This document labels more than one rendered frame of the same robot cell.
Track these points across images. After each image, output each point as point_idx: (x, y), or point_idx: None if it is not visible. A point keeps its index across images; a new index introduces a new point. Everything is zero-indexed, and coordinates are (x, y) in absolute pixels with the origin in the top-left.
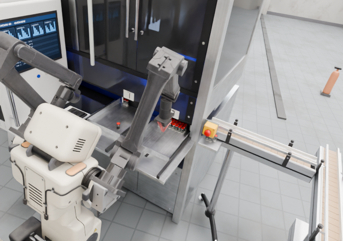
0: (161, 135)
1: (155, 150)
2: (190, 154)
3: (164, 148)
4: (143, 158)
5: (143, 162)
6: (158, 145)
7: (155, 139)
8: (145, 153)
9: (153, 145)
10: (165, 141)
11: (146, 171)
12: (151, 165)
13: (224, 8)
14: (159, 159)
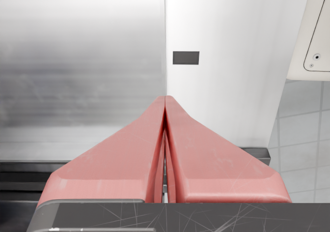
0: (8, 73)
1: (127, 39)
2: None
3: (78, 7)
4: (213, 59)
5: (240, 46)
6: (85, 43)
7: (60, 81)
8: (182, 68)
9: (106, 67)
10: (28, 31)
11: None
12: None
13: None
14: None
